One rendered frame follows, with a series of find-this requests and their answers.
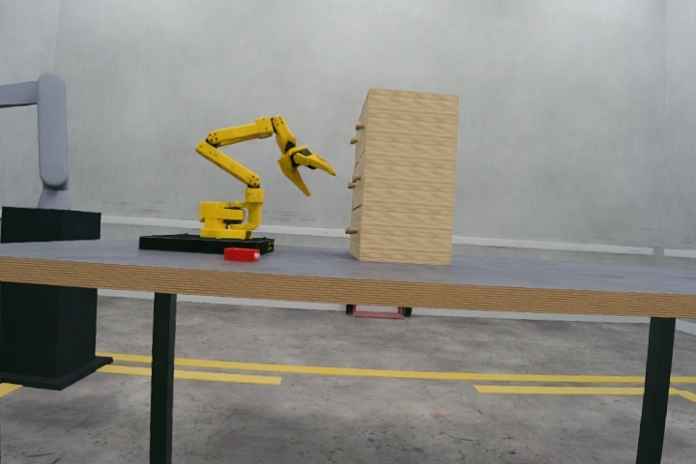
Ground wooden chest of drawers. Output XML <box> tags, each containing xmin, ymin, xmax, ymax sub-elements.
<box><xmin>349</xmin><ymin>87</ymin><xmax>459</xmax><ymax>265</ymax></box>

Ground red 9v battery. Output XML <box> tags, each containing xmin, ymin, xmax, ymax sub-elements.
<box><xmin>224</xmin><ymin>248</ymin><xmax>260</xmax><ymax>262</ymax></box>

